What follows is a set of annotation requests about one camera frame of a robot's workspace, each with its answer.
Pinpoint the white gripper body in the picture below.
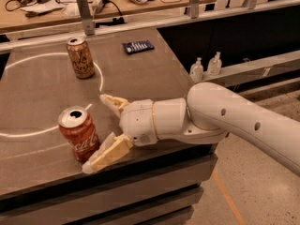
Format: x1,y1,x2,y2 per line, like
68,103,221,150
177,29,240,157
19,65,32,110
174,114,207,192
119,99,158,146

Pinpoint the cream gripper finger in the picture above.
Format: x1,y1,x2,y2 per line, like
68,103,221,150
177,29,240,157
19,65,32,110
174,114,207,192
99,94,129,117
82,132,133,174

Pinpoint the red coke can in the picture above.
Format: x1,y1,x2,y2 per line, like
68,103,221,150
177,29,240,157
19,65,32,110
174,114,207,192
58,106,99,162

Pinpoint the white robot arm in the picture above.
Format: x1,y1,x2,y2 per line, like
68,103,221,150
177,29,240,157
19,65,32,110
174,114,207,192
82,82,300,174

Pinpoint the blue rxbar blueberry bar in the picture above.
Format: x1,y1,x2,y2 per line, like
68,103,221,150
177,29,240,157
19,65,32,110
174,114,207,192
122,40,155,54

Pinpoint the gold LaCroix can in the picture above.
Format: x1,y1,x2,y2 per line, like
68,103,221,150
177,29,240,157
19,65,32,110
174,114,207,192
67,37,95,79

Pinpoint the clear sanitizer bottle left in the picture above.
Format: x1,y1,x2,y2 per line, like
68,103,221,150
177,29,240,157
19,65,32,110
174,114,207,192
189,57,203,83

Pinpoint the clear sanitizer bottle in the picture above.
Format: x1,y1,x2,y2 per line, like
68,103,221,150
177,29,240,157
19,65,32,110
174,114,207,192
189,57,203,83
207,52,222,76

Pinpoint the grey drawer cabinet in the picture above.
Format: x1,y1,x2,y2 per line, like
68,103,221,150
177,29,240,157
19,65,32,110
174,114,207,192
0,141,218,225

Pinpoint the clear sanitizer bottle right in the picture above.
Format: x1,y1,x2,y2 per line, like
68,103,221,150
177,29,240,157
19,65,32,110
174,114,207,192
207,52,222,76

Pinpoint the white paper sheet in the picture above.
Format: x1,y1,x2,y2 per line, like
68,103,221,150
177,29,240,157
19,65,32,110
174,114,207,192
22,0,66,13

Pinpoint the grey metal bracket left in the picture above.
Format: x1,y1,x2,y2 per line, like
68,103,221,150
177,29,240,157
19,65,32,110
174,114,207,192
76,0,95,36

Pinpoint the black handled tool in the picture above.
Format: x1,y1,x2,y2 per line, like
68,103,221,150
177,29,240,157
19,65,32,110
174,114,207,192
25,9,55,18

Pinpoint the grey metal post middle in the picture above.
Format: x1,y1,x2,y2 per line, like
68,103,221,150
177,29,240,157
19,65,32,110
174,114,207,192
187,0,199,19

